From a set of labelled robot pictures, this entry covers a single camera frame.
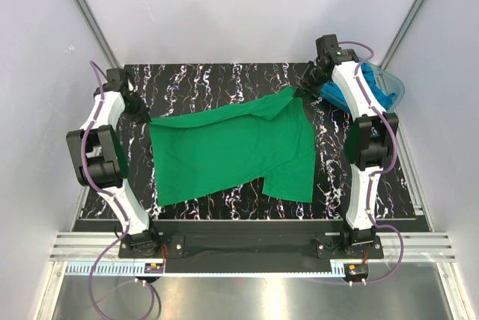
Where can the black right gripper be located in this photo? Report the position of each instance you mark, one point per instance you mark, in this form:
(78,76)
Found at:
(301,93)

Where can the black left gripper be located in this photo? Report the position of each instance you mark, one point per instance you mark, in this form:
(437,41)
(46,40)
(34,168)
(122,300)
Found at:
(143,115)

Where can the green t shirt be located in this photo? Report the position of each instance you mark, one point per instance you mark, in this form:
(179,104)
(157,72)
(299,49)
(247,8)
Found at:
(271,138)

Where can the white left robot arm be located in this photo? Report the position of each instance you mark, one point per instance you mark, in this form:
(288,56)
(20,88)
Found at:
(100,163)

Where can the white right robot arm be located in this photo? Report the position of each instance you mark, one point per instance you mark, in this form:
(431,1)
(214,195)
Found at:
(370,146)

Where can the blue t shirt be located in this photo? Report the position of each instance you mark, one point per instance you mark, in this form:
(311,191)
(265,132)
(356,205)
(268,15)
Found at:
(378,84)

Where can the clear blue plastic bin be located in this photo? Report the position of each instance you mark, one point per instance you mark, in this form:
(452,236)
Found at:
(389,84)

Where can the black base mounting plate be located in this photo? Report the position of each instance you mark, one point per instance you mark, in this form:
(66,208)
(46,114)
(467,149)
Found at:
(255,245)

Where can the left aluminium corner post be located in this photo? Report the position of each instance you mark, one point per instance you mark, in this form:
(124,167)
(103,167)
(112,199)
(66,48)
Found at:
(97,33)

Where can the aluminium corner post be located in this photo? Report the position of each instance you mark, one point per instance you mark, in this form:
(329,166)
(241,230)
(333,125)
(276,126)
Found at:
(97,33)
(400,36)

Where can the white slotted cable duct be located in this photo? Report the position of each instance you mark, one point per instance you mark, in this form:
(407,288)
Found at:
(336,270)

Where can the right aluminium corner post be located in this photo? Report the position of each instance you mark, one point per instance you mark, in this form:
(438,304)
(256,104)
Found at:
(400,36)

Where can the aluminium front frame rail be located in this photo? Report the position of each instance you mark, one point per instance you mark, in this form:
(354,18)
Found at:
(418,278)

